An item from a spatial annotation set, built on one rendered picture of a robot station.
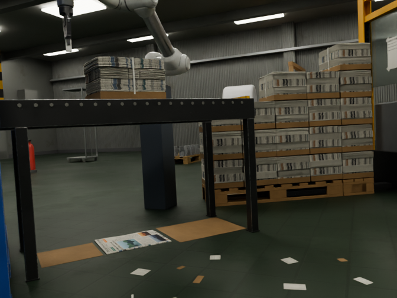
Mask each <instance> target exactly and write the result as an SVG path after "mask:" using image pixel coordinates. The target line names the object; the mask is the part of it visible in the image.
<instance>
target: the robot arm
mask: <svg viewBox="0 0 397 298"><path fill-rule="evenodd" d="M98 1H99V2H101V3H102V4H104V5H106V6H107V7H109V8H111V9H113V10H115V11H119V12H132V11H134V12H136V13H137V14H138V15H139V16H140V17H142V18H143V20H144V22H145V23H146V25H147V27H148V29H149V31H150V33H151V35H152V37H153V38H154V40H155V42H156V44H157V46H158V48H159V50H160V52H161V53H162V55H161V54H160V53H158V52H150V53H148V54H147V55H146V56H145V59H157V60H163V62H164V65H163V66H164V70H165V76H175V75H181V74H183V73H185V72H187V71H188V70H189V69H190V59H189V58H188V56H186V55H185V54H182V53H181V52H179V51H178V50H177V49H176V48H173V46H172V44H171V42H170V40H169V38H168V36H167V34H166V32H165V30H164V28H163V26H162V24H161V21H160V19H159V18H158V15H157V13H156V12H155V7H156V6H157V3H158V0H98ZM57 7H58V8H59V9H58V10H59V15H61V16H63V17H64V18H63V29H64V39H65V42H66V52H72V48H71V18H70V17H71V16H73V8H74V0H57Z"/></svg>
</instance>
